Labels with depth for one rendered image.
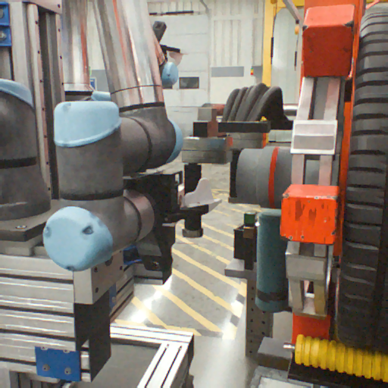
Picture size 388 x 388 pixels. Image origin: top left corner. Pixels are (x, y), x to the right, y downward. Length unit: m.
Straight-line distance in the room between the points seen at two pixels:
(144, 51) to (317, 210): 0.32
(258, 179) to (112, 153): 0.47
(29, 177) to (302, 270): 0.49
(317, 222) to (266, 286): 0.55
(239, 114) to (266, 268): 0.48
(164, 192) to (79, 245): 0.22
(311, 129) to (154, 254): 0.31
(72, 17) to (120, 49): 0.73
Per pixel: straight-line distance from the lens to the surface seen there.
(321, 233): 0.61
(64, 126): 0.49
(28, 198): 0.78
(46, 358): 0.89
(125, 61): 0.60
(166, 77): 1.43
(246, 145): 1.13
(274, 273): 1.12
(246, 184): 0.92
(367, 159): 0.63
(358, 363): 0.93
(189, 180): 0.83
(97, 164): 0.49
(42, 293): 0.78
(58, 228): 0.49
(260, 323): 1.80
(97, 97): 1.22
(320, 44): 0.74
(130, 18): 0.61
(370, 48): 0.72
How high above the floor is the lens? 1.00
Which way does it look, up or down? 12 degrees down
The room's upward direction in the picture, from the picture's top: straight up
